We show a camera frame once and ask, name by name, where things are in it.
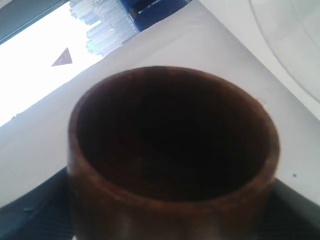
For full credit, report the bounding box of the clear plastic shaker cup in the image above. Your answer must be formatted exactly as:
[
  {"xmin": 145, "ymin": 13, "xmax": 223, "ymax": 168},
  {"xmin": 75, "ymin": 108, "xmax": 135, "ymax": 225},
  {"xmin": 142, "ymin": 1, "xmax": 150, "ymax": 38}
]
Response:
[{"xmin": 249, "ymin": 0, "xmax": 320, "ymax": 101}]

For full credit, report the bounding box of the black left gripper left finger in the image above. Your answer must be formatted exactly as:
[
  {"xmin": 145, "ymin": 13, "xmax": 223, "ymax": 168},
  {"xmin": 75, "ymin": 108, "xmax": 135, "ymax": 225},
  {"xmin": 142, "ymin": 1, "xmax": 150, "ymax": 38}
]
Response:
[{"xmin": 0, "ymin": 168, "xmax": 75, "ymax": 240}]

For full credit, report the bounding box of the brown wooden cup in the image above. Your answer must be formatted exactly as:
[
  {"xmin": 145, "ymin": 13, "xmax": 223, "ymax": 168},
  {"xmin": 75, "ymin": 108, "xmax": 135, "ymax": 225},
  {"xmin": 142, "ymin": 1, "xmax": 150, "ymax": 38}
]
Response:
[{"xmin": 67, "ymin": 66, "xmax": 280, "ymax": 240}]

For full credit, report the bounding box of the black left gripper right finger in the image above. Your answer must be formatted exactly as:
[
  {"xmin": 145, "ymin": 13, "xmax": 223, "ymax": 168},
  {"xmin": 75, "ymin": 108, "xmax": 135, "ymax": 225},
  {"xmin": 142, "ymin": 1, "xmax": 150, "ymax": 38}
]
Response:
[{"xmin": 257, "ymin": 179, "xmax": 320, "ymax": 240}]

